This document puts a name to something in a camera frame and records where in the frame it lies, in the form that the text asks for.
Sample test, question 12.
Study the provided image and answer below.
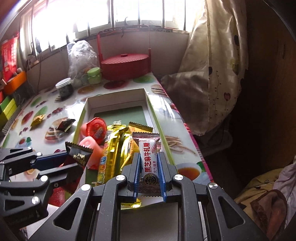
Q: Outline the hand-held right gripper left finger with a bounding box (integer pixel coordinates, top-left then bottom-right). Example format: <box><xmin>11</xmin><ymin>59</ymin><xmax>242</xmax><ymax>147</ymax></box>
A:
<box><xmin>29</xmin><ymin>152</ymin><xmax>142</xmax><ymax>241</ymax></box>

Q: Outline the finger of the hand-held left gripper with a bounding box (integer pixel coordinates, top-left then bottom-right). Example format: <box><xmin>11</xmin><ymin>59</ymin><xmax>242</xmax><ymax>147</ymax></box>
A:
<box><xmin>0</xmin><ymin>146</ymin><xmax>68</xmax><ymax>174</ymax></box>
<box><xmin>0</xmin><ymin>162</ymin><xmax>84</xmax><ymax>202</ymax></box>

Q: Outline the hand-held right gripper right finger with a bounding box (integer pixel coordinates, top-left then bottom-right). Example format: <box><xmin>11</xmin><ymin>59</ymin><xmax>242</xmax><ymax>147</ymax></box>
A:
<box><xmin>158</xmin><ymin>152</ymin><xmax>270</xmax><ymax>241</ymax></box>

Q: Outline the white red candy packet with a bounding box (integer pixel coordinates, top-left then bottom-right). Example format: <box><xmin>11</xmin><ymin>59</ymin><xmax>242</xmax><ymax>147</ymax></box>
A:
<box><xmin>132</xmin><ymin>132</ymin><xmax>162</xmax><ymax>197</ymax></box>

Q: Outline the black snack packet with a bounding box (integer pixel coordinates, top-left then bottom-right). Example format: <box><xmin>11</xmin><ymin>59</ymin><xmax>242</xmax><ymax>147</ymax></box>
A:
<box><xmin>57</xmin><ymin>118</ymin><xmax>76</xmax><ymax>132</ymax></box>
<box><xmin>65</xmin><ymin>141</ymin><xmax>94</xmax><ymax>167</ymax></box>

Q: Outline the yellow snack packet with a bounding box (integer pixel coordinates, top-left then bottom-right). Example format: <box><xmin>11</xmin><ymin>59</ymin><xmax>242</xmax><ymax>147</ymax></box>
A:
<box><xmin>116</xmin><ymin>126</ymin><xmax>139</xmax><ymax>172</ymax></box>
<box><xmin>128</xmin><ymin>122</ymin><xmax>153</xmax><ymax>139</ymax></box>
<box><xmin>31</xmin><ymin>114</ymin><xmax>46</xmax><ymax>127</ymax></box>

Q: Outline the gold blue snack bar packet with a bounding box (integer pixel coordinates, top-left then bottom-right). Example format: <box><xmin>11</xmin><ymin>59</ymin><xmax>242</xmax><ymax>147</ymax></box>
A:
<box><xmin>97</xmin><ymin>124</ymin><xmax>123</xmax><ymax>187</ymax></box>

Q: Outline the pink jelly cup red lid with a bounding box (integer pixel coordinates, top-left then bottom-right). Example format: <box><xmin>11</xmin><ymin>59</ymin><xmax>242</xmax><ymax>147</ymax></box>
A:
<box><xmin>80</xmin><ymin>117</ymin><xmax>107</xmax><ymax>146</ymax></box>

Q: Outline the green white cardboard box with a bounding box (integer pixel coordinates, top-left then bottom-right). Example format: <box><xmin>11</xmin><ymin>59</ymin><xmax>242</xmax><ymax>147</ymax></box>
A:
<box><xmin>70</xmin><ymin>88</ymin><xmax>179</xmax><ymax>241</ymax></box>

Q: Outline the grey striped box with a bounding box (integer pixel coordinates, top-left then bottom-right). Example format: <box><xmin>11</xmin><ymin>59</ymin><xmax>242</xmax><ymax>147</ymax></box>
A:
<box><xmin>1</xmin><ymin>117</ymin><xmax>19</xmax><ymax>135</ymax></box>

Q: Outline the yellow green box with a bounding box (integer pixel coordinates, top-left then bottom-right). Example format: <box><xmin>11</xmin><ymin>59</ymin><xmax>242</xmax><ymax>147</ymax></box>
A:
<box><xmin>0</xmin><ymin>96</ymin><xmax>19</xmax><ymax>126</ymax></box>

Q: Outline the dark printed box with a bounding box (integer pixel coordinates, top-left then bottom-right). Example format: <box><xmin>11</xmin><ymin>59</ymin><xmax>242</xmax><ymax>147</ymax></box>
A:
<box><xmin>11</xmin><ymin>81</ymin><xmax>35</xmax><ymax>107</ymax></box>

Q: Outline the clear jar white lid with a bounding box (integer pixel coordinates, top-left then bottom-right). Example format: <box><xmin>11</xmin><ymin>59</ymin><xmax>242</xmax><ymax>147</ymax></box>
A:
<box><xmin>55</xmin><ymin>78</ymin><xmax>74</xmax><ymax>98</ymax></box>

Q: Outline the orange box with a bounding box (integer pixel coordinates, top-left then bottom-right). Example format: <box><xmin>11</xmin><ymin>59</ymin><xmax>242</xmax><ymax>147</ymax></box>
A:
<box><xmin>3</xmin><ymin>71</ymin><xmax>28</xmax><ymax>95</ymax></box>

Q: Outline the green jar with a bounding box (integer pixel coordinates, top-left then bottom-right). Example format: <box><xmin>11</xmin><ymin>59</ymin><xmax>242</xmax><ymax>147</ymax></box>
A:
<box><xmin>87</xmin><ymin>67</ymin><xmax>102</xmax><ymax>85</ymax></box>

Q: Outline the clear plastic bag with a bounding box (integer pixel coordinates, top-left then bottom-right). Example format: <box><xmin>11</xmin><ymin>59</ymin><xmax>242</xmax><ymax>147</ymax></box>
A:
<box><xmin>67</xmin><ymin>40</ymin><xmax>100</xmax><ymax>81</ymax></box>

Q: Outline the yellow brown blanket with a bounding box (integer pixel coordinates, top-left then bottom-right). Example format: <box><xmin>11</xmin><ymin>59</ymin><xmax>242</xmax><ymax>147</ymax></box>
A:
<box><xmin>233</xmin><ymin>168</ymin><xmax>296</xmax><ymax>234</ymax></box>

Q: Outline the red paper packet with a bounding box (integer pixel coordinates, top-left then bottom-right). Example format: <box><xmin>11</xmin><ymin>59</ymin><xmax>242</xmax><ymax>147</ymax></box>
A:
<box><xmin>1</xmin><ymin>35</ymin><xmax>20</xmax><ymax>80</ymax></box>

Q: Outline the cream printed curtain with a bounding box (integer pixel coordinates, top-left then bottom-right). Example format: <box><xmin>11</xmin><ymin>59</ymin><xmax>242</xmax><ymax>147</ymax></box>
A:
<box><xmin>161</xmin><ymin>0</ymin><xmax>247</xmax><ymax>137</ymax></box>

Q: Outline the lilac cloth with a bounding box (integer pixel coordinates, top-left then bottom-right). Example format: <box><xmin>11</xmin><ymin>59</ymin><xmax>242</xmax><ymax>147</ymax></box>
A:
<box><xmin>273</xmin><ymin>155</ymin><xmax>296</xmax><ymax>202</ymax></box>

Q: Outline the brown wooden cabinet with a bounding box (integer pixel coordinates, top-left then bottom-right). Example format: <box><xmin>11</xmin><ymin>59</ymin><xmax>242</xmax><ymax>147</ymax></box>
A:
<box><xmin>231</xmin><ymin>0</ymin><xmax>296</xmax><ymax>181</ymax></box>

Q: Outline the barred window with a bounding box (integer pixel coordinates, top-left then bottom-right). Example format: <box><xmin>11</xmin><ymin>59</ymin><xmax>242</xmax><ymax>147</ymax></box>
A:
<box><xmin>20</xmin><ymin>0</ymin><xmax>206</xmax><ymax>54</ymax></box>

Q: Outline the red basket with handle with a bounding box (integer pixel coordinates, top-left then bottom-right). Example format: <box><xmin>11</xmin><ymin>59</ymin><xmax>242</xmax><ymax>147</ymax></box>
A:
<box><xmin>97</xmin><ymin>27</ymin><xmax>153</xmax><ymax>80</ymax></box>

